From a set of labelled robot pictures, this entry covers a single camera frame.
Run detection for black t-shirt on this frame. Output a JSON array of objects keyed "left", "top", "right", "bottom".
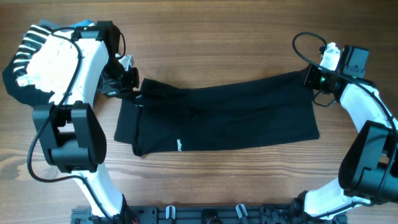
[{"left": 114, "top": 72, "right": 320, "bottom": 156}]

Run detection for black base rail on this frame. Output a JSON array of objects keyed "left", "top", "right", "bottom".
[{"left": 70, "top": 204, "right": 348, "bottom": 224}]

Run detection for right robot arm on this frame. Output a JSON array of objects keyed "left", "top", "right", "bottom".
[{"left": 284, "top": 42, "right": 397, "bottom": 223}]

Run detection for grey blue folded garments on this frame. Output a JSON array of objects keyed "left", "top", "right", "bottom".
[{"left": 39, "top": 19, "right": 96, "bottom": 29}]

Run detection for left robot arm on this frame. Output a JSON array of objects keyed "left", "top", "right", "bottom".
[{"left": 32, "top": 21, "right": 139, "bottom": 223}]

